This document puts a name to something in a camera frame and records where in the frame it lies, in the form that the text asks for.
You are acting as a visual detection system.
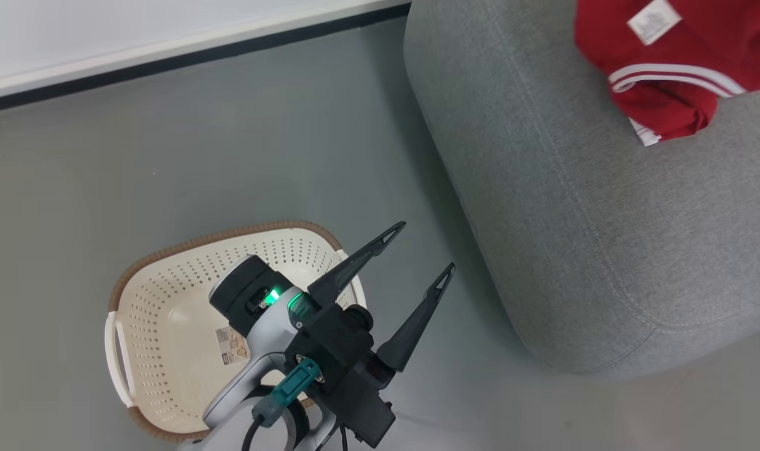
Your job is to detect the black floor edge strip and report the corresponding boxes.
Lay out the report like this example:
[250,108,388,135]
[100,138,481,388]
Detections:
[0,3,413,116]

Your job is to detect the black cable with teal plug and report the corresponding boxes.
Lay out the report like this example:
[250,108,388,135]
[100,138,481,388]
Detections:
[239,358,322,451]

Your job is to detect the red shirt with white stripes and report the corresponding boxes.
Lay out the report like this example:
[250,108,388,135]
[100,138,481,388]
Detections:
[573,0,760,147]

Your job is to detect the cream perforated laundry basket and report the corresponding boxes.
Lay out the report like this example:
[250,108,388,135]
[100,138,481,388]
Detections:
[104,220,368,444]

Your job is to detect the white wall skirting board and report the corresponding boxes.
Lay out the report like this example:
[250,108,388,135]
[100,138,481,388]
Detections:
[0,0,413,104]

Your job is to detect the paper label sticker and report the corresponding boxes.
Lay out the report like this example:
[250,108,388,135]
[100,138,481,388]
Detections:
[215,325,251,366]

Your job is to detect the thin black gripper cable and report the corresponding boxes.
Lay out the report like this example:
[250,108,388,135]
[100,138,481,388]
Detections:
[314,422,366,451]

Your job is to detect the grey fabric sofa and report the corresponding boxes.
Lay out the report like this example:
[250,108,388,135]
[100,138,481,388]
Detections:
[403,0,760,381]

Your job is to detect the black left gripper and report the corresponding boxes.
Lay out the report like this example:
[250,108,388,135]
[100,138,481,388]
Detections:
[307,221,456,448]

